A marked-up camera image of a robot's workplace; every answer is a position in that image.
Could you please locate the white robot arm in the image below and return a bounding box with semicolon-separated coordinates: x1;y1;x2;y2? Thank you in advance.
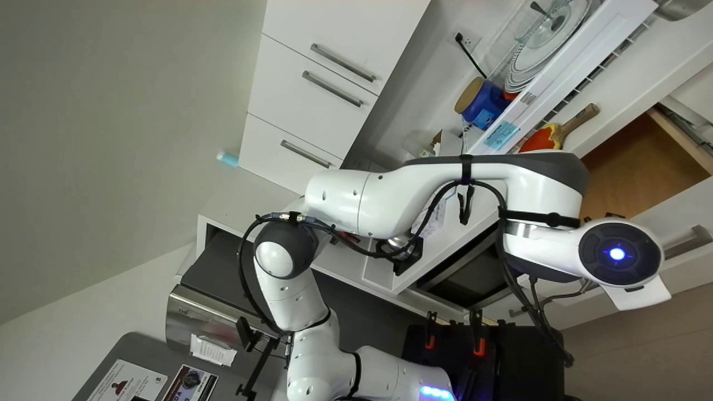
248;151;671;401

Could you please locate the white upper cabinet left door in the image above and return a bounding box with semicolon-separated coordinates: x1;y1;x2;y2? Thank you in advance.
241;117;341;195

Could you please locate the white upper cabinet right door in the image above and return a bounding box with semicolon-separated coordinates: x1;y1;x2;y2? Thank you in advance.
263;0;429;93

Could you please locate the open wooden drawer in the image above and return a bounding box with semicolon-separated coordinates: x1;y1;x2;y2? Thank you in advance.
582;107;713;218

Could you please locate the blue container with lid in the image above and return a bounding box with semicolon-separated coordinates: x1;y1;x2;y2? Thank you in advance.
454;78;508;132

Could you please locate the black power cable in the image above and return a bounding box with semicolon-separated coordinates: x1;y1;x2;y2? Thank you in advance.
453;31;492;80

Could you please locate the white wire dish rack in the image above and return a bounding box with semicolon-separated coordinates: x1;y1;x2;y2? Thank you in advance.
464;0;655;154

